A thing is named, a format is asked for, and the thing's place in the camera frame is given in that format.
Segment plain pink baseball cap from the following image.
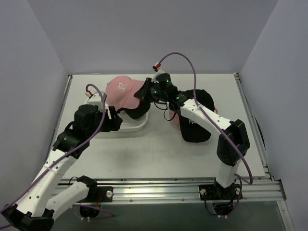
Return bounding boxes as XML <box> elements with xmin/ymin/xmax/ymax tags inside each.
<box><xmin>168</xmin><ymin>107</ymin><xmax>218</xmax><ymax>128</ymax></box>

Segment pink cap with white logo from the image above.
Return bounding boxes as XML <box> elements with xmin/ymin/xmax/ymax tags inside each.
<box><xmin>105</xmin><ymin>76</ymin><xmax>145</xmax><ymax>110</ymax></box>

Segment black baseball cap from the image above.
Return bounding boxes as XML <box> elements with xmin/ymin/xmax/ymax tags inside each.
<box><xmin>178</xmin><ymin>89</ymin><xmax>216</xmax><ymax>143</ymax></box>

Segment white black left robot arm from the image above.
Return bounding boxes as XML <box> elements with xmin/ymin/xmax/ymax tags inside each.
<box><xmin>1</xmin><ymin>104</ymin><xmax>122</xmax><ymax>231</ymax></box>

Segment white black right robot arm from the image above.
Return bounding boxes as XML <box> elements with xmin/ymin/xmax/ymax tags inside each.
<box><xmin>134</xmin><ymin>73</ymin><xmax>250</xmax><ymax>199</ymax></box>

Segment white perforated plastic basket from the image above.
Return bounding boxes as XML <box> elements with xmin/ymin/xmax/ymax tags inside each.
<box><xmin>100</xmin><ymin>111</ymin><xmax>149</xmax><ymax>132</ymax></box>

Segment dark green baseball cap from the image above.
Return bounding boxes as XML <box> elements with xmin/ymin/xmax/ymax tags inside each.
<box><xmin>114</xmin><ymin>97</ymin><xmax>151</xmax><ymax>119</ymax></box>

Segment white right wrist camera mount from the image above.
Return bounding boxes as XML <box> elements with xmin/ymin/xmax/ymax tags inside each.
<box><xmin>152</xmin><ymin>63</ymin><xmax>165</xmax><ymax>77</ymax></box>

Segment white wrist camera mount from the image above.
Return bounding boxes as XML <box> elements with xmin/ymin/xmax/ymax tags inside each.
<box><xmin>85</xmin><ymin>91</ymin><xmax>107</xmax><ymax>108</ymax></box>
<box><xmin>152</xmin><ymin>63</ymin><xmax>165</xmax><ymax>77</ymax></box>

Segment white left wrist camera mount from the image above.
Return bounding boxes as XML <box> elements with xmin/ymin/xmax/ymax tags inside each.
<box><xmin>85</xmin><ymin>91</ymin><xmax>107</xmax><ymax>108</ymax></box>

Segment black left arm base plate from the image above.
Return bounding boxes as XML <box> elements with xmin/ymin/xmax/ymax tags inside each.
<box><xmin>80</xmin><ymin>186</ymin><xmax>113</xmax><ymax>203</ymax></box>

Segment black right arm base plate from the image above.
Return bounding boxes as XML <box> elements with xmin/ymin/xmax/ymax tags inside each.
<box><xmin>199</xmin><ymin>183</ymin><xmax>243</xmax><ymax>200</ymax></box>

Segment aluminium mounting rail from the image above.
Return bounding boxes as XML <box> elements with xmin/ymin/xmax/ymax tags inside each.
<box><xmin>52</xmin><ymin>177</ymin><xmax>287</xmax><ymax>206</ymax></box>

